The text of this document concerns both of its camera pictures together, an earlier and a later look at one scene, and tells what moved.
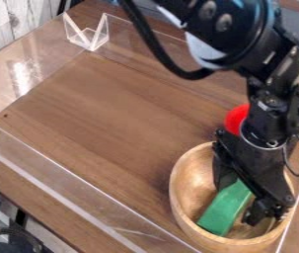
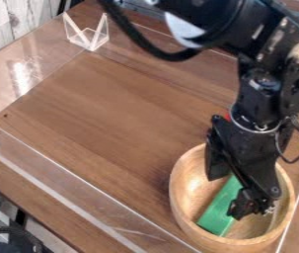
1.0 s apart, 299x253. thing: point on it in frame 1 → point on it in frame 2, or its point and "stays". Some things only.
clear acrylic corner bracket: (89, 39) stays
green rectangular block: (226, 207) stays
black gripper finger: (262, 210) → (248, 204)
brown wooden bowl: (191, 191) stays
